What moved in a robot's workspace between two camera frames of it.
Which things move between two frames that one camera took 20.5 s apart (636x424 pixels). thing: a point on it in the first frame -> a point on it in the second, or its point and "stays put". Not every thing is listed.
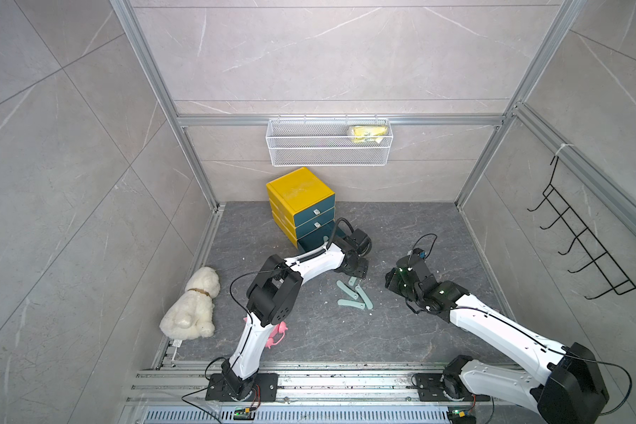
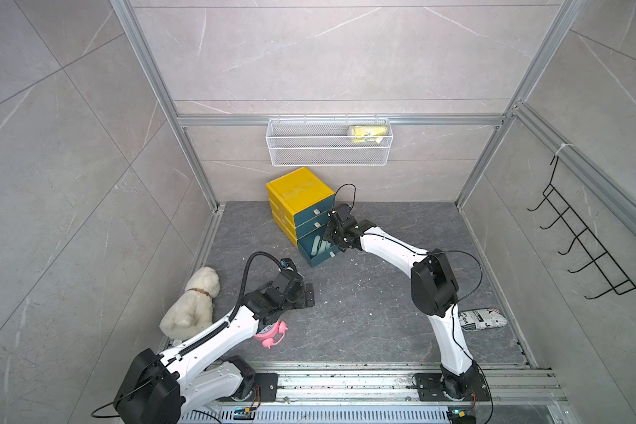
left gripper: (363, 268) -> (301, 300)
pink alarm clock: (279, 328) stays put
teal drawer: (309, 226) stays put
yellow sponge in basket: (363, 132) stays put
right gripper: (391, 279) -> (328, 232)
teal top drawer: (314, 210) stays put
